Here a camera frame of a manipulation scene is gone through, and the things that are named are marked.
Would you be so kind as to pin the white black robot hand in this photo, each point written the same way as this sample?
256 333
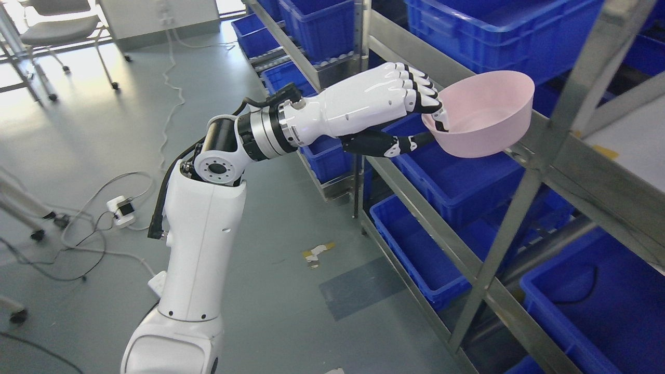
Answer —
351 109

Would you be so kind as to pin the white power strip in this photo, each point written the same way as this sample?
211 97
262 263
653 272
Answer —
122 210

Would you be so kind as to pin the pink plastic bowl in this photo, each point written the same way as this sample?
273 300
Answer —
486 113

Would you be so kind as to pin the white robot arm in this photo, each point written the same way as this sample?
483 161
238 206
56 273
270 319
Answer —
198 212

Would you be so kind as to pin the office chair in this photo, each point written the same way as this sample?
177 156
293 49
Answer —
56 33

